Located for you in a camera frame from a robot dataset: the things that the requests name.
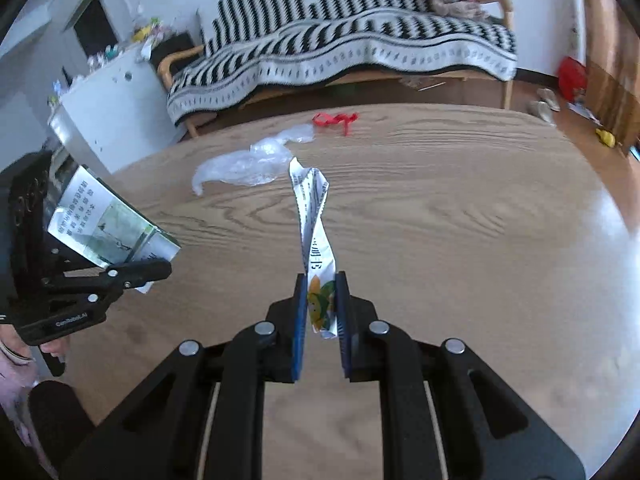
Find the colourful clutter of small items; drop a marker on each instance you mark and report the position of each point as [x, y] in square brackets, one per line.
[145, 30]

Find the yellow toy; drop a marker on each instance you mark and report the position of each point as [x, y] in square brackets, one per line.
[605, 136]

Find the person's left hand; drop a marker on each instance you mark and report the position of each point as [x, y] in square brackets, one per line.
[12, 349]

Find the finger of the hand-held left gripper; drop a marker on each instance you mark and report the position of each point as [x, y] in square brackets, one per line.
[125, 275]

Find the dark rounded object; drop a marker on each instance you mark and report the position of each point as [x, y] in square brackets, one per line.
[60, 415]

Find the red bag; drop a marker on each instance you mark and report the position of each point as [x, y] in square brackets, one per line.
[572, 77]

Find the person's left forearm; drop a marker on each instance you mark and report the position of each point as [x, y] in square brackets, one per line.
[15, 410]

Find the clear plastic bag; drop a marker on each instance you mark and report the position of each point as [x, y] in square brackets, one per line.
[240, 167]

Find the white printed snack wrapper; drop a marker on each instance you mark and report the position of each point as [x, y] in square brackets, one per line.
[312, 220]

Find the beige slipper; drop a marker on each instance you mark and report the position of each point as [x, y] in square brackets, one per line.
[549, 97]
[540, 110]

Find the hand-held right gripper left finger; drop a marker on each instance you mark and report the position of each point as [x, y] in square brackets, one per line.
[299, 330]

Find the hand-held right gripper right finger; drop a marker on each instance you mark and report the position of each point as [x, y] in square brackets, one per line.
[345, 330]

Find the red ribbon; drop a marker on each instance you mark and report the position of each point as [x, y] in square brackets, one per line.
[327, 120]

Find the white cabinet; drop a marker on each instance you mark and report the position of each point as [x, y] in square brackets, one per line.
[115, 110]

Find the wooden sofa frame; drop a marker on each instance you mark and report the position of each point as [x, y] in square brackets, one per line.
[172, 62]

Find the grey striped sofa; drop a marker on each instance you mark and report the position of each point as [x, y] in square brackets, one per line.
[350, 45]

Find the wooden door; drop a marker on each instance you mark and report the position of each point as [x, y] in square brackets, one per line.
[612, 60]

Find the white green paper carton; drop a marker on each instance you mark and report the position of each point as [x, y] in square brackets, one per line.
[105, 220]

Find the brown plush toy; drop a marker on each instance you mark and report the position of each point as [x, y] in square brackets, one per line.
[460, 7]

